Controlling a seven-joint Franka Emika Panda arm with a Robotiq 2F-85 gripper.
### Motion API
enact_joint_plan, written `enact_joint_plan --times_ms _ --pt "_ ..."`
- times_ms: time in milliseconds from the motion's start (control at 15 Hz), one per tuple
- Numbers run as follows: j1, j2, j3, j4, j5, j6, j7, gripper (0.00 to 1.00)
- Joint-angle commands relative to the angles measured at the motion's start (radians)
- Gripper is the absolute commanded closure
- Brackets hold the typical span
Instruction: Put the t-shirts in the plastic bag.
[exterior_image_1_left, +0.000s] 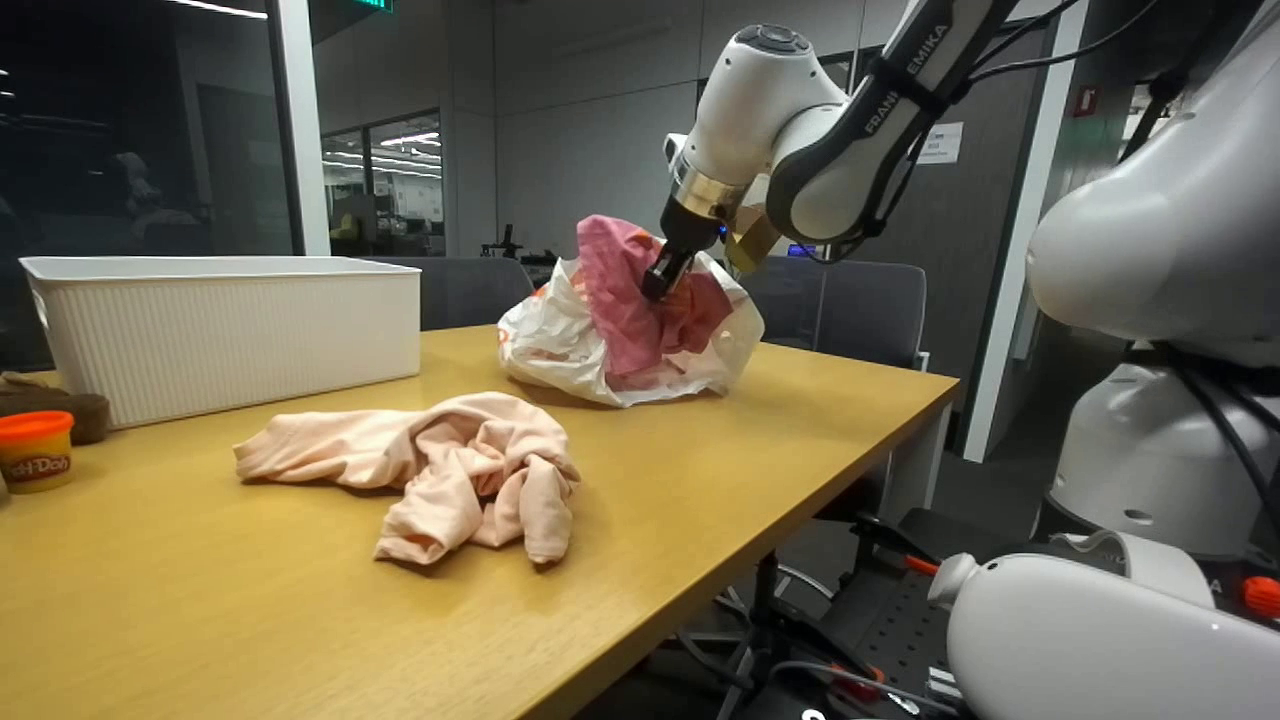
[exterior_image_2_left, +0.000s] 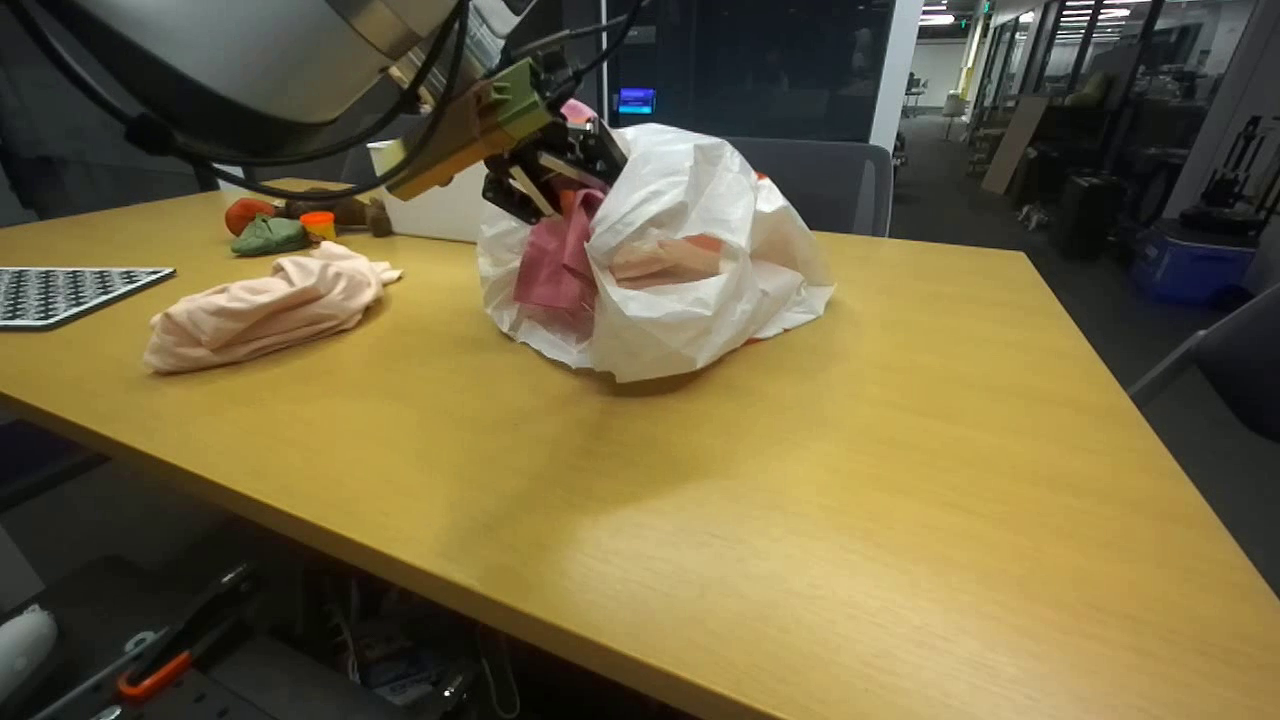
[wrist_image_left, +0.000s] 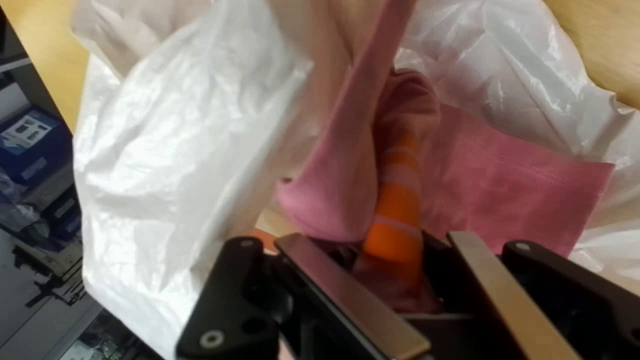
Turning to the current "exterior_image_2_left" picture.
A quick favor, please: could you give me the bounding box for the blue storage bin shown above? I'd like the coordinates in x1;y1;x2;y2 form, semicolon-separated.
1128;218;1259;311

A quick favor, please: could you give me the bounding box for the blue lit display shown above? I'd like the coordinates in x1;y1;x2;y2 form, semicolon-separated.
612;80;666;119

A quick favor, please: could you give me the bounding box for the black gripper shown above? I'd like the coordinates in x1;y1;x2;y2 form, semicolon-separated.
482;119;631;228

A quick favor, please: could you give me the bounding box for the orange-handled black tool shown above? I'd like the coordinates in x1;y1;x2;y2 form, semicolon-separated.
52;565;260;714

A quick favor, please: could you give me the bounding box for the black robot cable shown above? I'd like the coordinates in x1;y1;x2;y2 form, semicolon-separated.
14;0;646;205

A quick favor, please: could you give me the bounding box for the brown leaning board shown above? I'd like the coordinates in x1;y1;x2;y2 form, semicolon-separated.
979;90;1051;200

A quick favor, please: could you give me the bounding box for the green cloth toy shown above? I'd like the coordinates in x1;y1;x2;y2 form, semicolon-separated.
229;211;315;261

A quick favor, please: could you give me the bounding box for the black machine stand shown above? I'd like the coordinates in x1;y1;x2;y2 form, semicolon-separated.
1195;111;1280;244

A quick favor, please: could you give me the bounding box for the white plastic bag orange print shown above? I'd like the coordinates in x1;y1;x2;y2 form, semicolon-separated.
474;119;841;388

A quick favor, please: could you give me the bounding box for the white rounded housing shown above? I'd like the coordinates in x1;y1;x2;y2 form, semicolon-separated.
0;600;64;711

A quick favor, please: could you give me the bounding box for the grey studded tray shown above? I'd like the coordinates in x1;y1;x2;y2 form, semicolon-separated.
0;261;182;333

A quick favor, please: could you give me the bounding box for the peach t-shirt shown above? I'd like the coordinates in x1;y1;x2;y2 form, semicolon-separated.
140;235;407;376

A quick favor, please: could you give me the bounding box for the olive wrist camera box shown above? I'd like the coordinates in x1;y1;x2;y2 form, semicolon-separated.
386;54;592;205

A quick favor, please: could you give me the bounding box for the pink t-shirt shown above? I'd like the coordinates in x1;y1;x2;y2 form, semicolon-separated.
512;97;612;335

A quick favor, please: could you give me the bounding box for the black bin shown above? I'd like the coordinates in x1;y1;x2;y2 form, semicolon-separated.
1058;170;1123;264

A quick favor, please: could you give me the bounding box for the dark grey chair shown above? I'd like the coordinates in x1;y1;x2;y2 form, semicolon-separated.
1128;274;1280;446

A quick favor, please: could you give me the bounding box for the white pillar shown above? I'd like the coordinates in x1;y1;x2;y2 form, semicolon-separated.
866;0;930;151

